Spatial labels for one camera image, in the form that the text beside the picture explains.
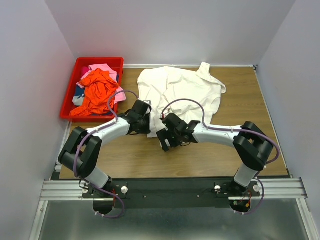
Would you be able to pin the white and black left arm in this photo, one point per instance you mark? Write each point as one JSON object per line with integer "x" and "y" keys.
{"x": 81, "y": 151}

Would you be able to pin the pink t shirt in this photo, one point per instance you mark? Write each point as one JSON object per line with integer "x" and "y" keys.
{"x": 121, "y": 97}

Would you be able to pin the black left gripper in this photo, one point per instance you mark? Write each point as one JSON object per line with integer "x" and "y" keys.
{"x": 147, "y": 130}

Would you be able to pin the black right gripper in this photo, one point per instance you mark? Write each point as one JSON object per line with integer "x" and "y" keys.
{"x": 163, "y": 134}

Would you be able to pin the white t shirt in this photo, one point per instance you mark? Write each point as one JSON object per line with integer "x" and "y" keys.
{"x": 189, "y": 94}

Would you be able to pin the blue and white garment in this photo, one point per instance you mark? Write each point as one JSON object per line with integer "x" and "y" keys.
{"x": 79, "y": 96}

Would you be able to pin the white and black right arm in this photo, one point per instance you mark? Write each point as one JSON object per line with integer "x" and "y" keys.
{"x": 252, "y": 145}

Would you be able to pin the red plastic bin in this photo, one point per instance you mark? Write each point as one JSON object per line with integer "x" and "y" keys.
{"x": 115, "y": 63}

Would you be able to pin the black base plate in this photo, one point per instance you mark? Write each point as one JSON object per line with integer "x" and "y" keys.
{"x": 172, "y": 193}

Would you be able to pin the aluminium frame rail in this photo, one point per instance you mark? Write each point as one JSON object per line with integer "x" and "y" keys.
{"x": 53, "y": 190}

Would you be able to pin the orange t shirt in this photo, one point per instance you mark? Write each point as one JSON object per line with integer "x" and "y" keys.
{"x": 98, "y": 88}

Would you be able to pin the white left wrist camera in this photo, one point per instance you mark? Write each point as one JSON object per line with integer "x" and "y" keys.
{"x": 148, "y": 102}

